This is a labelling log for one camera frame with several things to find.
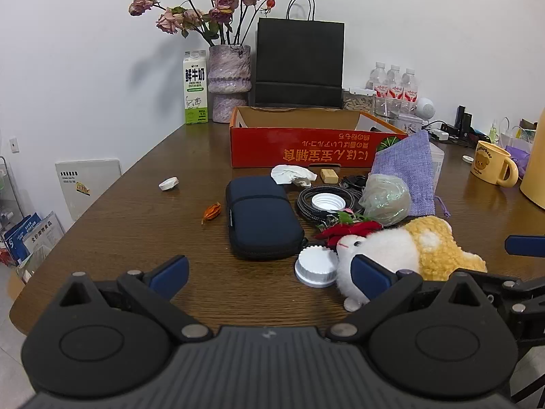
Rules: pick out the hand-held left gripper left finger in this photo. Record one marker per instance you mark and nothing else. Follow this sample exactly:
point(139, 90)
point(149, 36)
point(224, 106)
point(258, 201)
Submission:
point(170, 275)

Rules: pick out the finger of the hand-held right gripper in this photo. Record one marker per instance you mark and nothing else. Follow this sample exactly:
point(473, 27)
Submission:
point(523, 302)
point(526, 245)

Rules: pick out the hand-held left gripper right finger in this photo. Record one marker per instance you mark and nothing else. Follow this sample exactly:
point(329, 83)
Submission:
point(370, 279)

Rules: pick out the white and yellow plush toy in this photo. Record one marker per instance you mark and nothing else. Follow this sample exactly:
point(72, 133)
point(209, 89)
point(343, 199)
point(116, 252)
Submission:
point(391, 247)

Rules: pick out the iridescent ball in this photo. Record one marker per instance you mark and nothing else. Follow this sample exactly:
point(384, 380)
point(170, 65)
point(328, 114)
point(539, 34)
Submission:
point(385, 200)

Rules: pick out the navy zip case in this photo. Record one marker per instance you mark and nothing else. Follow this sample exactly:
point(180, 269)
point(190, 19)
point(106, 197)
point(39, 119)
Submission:
point(259, 221)

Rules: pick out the white plastic wipes container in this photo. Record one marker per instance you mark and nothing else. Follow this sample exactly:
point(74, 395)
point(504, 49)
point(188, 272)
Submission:
point(437, 164)

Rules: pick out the purple linen pouch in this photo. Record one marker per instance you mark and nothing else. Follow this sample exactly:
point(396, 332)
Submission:
point(408, 157)

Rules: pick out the orange cardboard box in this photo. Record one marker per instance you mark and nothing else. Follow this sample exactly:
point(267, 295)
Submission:
point(264, 145)

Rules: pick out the brown wooden desktop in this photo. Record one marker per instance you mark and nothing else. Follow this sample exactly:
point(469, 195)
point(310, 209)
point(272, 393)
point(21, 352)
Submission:
point(127, 230)

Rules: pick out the red artificial rose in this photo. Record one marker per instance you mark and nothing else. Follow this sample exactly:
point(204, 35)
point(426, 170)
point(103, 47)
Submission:
point(340, 232)

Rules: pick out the white ribbed jar lid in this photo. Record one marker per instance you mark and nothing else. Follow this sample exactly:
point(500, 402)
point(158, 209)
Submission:
point(315, 266)

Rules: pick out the orange dried flower pod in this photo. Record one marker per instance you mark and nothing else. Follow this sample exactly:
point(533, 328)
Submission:
point(210, 213)

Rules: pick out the large yellow container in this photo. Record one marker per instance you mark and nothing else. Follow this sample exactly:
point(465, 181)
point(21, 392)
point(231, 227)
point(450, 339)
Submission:
point(534, 170)

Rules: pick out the purple plastic bag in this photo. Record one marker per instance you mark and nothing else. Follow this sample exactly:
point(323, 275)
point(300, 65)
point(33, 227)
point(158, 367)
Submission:
point(517, 155)

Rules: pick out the small white bottle cap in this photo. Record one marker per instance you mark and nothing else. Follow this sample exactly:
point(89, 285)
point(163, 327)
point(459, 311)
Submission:
point(169, 184)

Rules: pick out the yellow bear mug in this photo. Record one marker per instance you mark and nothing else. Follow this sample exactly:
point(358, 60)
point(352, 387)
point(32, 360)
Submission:
point(487, 162)

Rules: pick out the tan rectangular block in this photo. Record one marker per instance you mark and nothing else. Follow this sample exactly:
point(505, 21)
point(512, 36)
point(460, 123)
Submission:
point(329, 175)

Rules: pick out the white flat panel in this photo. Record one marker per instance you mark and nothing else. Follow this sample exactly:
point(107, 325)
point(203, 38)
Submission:
point(98, 183)

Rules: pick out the small clear spray bottle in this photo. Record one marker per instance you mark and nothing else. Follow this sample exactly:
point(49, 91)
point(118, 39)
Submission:
point(494, 133)

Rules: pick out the crumpled white tissue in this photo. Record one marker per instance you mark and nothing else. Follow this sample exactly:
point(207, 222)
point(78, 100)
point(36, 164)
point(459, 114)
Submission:
point(289, 173)

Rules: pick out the stack of blue brochures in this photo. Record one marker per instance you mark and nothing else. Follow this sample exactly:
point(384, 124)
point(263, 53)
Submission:
point(34, 238)

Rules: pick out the black desk gadget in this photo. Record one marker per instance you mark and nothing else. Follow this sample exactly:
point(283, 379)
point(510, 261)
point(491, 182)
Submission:
point(462, 117)

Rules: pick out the small cardboard carton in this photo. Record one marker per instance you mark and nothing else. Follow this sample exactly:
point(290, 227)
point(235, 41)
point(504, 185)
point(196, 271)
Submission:
point(16, 283)

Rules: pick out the white printed tin box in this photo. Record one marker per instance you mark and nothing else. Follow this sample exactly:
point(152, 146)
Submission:
point(411, 123)

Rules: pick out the white round speaker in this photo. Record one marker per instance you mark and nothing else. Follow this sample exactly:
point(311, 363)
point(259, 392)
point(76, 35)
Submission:
point(425, 108)

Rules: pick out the clear glass cup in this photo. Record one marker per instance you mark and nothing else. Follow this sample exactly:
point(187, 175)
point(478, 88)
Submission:
point(387, 108)

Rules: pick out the clear container of seeds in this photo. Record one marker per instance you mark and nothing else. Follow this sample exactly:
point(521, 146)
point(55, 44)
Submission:
point(357, 101)

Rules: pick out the white green milk carton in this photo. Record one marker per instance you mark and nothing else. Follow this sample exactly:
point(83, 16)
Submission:
point(196, 93)

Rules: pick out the clear acrylic rack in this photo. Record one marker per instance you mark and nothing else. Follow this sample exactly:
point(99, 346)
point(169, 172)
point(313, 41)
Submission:
point(5, 187)

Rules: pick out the clear water bottle red label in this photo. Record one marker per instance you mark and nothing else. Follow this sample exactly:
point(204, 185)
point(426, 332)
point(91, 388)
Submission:
point(409, 83)
point(378, 79)
point(394, 81)

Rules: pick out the purple marbled vase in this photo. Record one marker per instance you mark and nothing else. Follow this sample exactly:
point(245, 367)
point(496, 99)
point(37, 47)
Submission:
point(228, 76)

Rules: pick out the black paper bag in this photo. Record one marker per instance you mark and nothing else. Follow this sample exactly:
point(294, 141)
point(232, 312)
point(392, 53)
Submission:
point(298, 64)

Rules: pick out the dried pink rose bouquet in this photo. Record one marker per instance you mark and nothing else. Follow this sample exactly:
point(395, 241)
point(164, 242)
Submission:
point(223, 0)

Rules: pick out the white wall socket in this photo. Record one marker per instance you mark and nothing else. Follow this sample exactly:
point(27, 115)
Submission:
point(15, 145)

